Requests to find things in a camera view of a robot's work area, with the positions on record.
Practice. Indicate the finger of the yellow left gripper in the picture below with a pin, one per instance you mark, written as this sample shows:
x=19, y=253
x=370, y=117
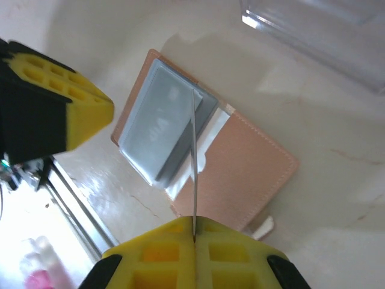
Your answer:
x=39, y=120
x=51, y=66

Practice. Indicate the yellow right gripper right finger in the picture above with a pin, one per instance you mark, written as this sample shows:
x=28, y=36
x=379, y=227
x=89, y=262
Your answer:
x=237, y=265

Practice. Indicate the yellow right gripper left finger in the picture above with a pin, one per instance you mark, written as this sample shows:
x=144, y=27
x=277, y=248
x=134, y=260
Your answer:
x=156, y=265

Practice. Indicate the black credit card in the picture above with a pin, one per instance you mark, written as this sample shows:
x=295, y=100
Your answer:
x=195, y=180

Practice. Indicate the clear pink pill organiser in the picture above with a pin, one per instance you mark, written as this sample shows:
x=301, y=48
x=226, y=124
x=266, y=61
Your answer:
x=39, y=277

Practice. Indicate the clear plastic box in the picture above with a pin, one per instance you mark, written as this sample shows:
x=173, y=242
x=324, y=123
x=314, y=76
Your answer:
x=316, y=27

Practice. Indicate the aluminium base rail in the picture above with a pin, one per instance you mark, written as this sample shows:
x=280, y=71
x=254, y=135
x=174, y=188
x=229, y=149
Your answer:
x=78, y=207

